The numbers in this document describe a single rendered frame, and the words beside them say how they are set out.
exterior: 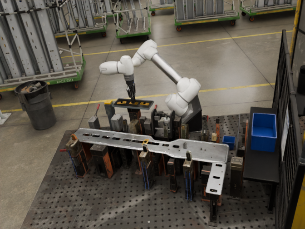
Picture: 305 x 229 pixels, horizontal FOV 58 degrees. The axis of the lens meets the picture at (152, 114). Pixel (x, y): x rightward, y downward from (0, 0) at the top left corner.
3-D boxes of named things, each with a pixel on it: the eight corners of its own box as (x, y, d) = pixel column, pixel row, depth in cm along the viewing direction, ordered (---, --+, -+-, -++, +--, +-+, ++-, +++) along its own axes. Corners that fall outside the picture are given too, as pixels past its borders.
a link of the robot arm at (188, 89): (189, 102, 282) (205, 87, 277) (187, 103, 267) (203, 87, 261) (139, 53, 294) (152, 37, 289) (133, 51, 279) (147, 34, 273)
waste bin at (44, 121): (25, 134, 445) (7, 95, 407) (36, 116, 490) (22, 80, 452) (55, 131, 442) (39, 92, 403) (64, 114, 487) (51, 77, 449)
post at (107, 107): (112, 141, 284) (103, 105, 261) (115, 136, 290) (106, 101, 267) (118, 142, 282) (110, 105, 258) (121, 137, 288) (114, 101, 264)
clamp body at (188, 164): (182, 200, 210) (179, 166, 192) (185, 188, 219) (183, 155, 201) (193, 202, 207) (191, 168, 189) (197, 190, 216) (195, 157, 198)
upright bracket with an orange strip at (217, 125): (215, 166, 236) (215, 118, 209) (215, 165, 237) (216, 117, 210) (218, 167, 235) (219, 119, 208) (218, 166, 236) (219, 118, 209)
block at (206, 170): (199, 201, 207) (198, 174, 193) (202, 190, 216) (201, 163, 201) (212, 203, 204) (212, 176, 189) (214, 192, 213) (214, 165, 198)
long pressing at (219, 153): (66, 141, 243) (66, 140, 242) (80, 127, 260) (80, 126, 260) (226, 165, 196) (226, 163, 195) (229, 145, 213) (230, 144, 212)
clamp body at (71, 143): (73, 178, 245) (61, 146, 226) (82, 166, 257) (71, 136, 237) (83, 180, 241) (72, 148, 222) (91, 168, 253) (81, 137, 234)
